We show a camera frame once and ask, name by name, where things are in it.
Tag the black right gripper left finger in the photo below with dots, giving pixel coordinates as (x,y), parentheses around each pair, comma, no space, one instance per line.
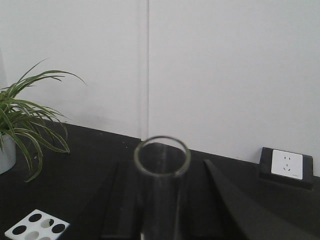
(122,220)

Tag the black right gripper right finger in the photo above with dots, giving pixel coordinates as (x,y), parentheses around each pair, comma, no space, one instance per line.
(228,201)

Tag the tall clear test tube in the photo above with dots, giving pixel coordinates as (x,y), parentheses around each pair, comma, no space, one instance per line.
(162,163)

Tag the black socket base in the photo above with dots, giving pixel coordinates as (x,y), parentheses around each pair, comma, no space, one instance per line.
(264,169)

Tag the white test tube rack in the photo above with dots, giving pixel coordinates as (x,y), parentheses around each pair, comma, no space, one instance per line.
(37,225)

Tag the white plant pot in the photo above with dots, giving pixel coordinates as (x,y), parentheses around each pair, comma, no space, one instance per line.
(7,154)

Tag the green spider plant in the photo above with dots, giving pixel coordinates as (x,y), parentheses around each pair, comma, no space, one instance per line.
(31,126)

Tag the white wall socket plate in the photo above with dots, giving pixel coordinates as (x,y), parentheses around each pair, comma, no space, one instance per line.
(287,164)

